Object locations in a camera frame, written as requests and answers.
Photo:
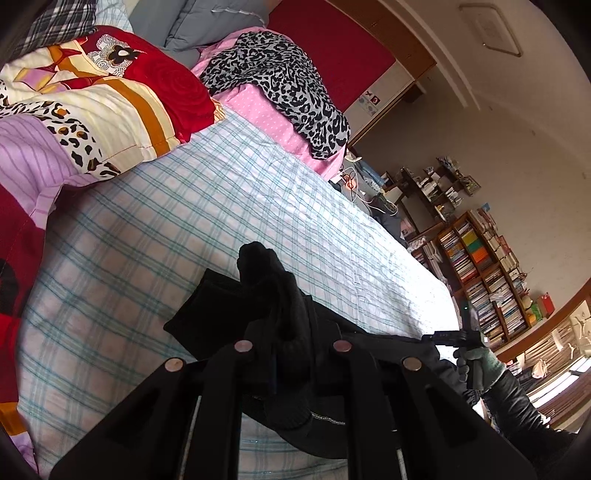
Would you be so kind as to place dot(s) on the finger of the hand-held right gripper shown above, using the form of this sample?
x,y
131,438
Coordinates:
x,y
438,338

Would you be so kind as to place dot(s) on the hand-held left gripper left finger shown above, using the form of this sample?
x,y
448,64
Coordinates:
x,y
231,369

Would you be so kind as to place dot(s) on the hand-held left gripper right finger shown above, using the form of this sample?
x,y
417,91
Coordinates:
x,y
355,374

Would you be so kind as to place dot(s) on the black pants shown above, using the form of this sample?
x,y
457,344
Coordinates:
x,y
277,295

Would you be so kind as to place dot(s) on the person's right forearm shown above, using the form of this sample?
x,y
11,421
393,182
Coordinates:
x,y
517,406

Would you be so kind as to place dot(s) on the person's right hand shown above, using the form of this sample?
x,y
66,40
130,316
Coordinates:
x,y
489,364

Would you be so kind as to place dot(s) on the wooden bookshelf with books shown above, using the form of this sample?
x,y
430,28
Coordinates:
x,y
475,263

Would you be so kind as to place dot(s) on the red box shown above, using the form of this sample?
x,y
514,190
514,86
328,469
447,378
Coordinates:
x,y
546,305

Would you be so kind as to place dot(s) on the grey clothes pile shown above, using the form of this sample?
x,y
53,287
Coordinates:
x,y
388,221

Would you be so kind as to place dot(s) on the power strip with red light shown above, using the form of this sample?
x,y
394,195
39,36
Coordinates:
x,y
350,183

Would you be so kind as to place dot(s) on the bed with plaid sheet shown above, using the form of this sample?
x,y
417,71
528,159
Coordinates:
x,y
184,184

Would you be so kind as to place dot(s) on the white wardrobe door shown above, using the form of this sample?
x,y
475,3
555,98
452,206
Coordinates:
x,y
383,92

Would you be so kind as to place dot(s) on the pink dotted blanket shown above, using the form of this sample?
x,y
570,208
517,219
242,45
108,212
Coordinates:
x,y
258,110

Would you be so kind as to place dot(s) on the colourful patchwork quilt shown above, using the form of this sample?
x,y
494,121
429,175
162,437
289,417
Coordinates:
x,y
115,101

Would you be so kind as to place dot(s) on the leopard print cloth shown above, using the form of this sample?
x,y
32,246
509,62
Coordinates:
x,y
277,78

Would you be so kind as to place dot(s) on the ceiling vent panel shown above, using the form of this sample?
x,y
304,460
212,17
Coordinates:
x,y
489,27

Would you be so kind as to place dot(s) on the red wardrobe panel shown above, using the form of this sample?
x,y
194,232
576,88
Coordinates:
x,y
332,37

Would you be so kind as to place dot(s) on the large grey headboard cushion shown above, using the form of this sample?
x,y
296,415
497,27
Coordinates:
x,y
221,23

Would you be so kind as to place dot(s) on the small grey headboard cushion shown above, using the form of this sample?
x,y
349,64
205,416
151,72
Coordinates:
x,y
152,23

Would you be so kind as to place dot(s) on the light checked pillow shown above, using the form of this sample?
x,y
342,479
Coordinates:
x,y
113,14

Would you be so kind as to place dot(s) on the dark plaid pillow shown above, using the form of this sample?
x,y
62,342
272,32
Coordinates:
x,y
55,18

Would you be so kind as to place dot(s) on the wooden wall shelf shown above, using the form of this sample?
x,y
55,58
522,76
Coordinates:
x,y
434,189

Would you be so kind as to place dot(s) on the brown wooden wardrobe frame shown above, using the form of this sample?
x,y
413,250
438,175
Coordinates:
x,y
392,23

